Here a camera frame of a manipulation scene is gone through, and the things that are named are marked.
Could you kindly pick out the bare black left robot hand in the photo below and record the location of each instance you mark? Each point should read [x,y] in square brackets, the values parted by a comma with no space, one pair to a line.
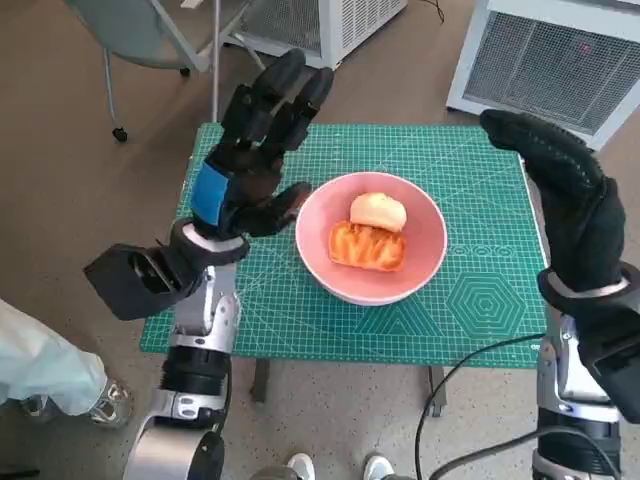
[250,175]

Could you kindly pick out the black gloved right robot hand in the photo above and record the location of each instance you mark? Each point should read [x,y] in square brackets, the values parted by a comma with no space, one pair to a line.
[580,210]

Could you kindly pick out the round toy bread bun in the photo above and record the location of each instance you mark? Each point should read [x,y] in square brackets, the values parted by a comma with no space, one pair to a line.
[377,210]

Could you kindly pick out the rectangular toy bread loaf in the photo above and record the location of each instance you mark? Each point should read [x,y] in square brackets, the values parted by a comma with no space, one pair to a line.
[370,250]

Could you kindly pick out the pink bowl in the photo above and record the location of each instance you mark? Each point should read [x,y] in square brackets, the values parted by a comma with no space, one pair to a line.
[425,235]

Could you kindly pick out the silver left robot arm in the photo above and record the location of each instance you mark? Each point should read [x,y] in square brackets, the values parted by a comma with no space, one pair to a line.
[200,325]

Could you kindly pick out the thin grey metal pole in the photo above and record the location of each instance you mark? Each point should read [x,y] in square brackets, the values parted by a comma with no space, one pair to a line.
[216,50]

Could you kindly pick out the green cutting mat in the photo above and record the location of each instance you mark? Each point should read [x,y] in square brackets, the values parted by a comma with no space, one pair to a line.
[380,145]

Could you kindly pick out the large white vented cabinet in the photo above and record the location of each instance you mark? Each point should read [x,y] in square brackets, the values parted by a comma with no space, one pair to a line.
[540,65]

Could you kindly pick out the grey office chair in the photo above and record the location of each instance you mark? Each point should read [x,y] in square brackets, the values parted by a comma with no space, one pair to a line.
[145,35]

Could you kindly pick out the dark metal table leg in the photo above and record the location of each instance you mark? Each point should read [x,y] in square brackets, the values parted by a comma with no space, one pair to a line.
[260,382]
[436,395]

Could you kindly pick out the person's grey shoe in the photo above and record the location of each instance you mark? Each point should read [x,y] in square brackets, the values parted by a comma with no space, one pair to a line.
[112,405]
[37,407]

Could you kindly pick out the person's leg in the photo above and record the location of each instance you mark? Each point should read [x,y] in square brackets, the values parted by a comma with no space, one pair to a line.
[35,360]

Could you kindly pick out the white shoe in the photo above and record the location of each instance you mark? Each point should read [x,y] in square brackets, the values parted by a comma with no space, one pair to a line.
[377,467]
[301,467]

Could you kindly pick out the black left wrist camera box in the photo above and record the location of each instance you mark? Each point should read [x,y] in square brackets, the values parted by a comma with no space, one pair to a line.
[120,280]

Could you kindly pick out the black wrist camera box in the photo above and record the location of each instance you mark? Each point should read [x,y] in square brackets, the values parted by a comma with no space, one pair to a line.
[622,375]
[120,280]

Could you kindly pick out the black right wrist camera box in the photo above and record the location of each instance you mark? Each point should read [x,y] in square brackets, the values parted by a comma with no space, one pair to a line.
[622,375]

